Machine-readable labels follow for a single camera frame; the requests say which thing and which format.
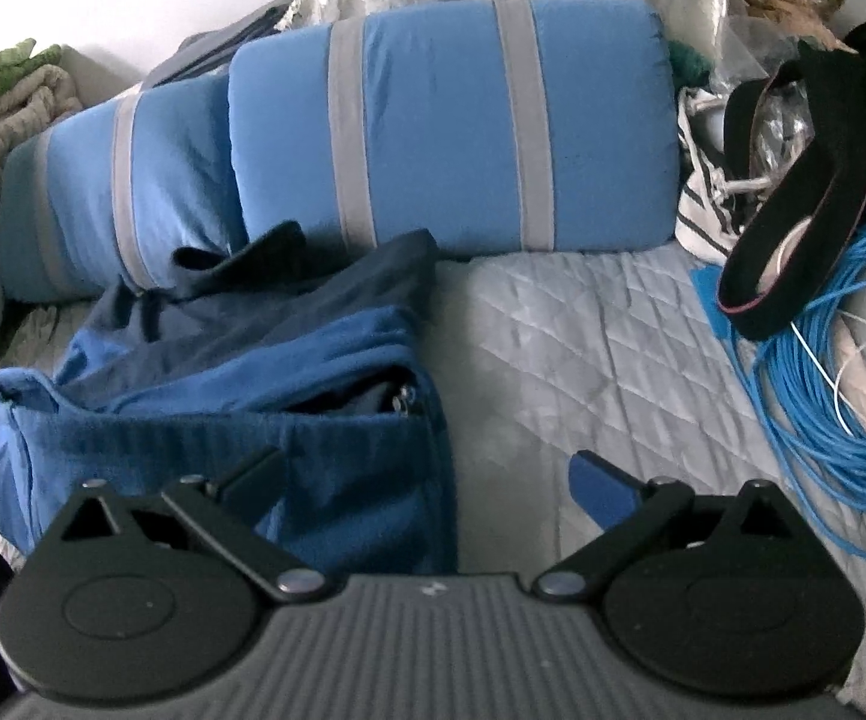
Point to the clear plastic bag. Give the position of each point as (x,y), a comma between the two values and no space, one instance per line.
(770,45)

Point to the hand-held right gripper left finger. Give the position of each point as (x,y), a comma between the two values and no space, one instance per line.
(249,481)

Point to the blue flat sheet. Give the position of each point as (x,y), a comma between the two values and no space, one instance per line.
(712,300)

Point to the teal cloth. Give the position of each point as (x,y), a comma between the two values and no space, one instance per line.
(692,64)

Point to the beige blanket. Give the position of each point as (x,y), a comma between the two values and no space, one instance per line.
(6,127)

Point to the black white striped cloth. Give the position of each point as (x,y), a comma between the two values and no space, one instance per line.
(703,195)

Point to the blue grey-striped pillow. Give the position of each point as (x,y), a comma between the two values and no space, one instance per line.
(81,187)
(440,127)

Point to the grey quilted bed cover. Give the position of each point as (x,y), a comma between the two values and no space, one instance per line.
(598,367)

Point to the blue fleece jacket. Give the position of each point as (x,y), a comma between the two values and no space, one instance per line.
(200,390)

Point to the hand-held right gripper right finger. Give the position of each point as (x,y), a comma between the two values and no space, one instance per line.
(604,491)

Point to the grey folded cloth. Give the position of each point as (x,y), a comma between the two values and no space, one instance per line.
(215,45)

